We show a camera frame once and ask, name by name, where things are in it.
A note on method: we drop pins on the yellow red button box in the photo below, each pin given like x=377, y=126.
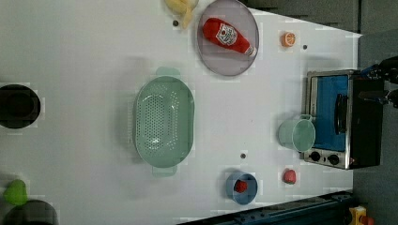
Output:
x=359, y=216

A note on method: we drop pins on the green pepper toy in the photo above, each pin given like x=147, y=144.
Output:
x=16, y=193

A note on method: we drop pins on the yellow banana toy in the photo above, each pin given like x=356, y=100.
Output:
x=184, y=8

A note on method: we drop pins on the green plastic cup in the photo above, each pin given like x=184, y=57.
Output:
x=297, y=133

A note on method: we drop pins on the orange slice toy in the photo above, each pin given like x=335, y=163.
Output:
x=288, y=39

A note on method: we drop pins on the blue plastic cup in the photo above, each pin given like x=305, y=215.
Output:
x=245, y=197

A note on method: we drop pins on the green plastic strainer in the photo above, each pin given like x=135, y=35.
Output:
x=164, y=121

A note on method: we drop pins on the black round base upper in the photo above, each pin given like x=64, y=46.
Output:
x=19, y=106

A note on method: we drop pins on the grey round plate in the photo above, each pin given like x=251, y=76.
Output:
x=220, y=60

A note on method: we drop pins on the black round base lower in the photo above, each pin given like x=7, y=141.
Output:
x=33, y=212

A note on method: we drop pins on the red ketchup bottle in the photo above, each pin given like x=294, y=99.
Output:
x=225, y=35

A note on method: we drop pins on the red strawberry toy in cup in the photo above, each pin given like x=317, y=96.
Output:
x=240, y=186

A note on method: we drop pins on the black toaster oven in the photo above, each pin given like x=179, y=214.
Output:
x=348, y=128

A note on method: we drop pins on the blue metal frame rail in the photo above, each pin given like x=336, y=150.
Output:
x=329, y=209

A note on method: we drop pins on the black round base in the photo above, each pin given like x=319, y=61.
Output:
x=19, y=106
x=33, y=212

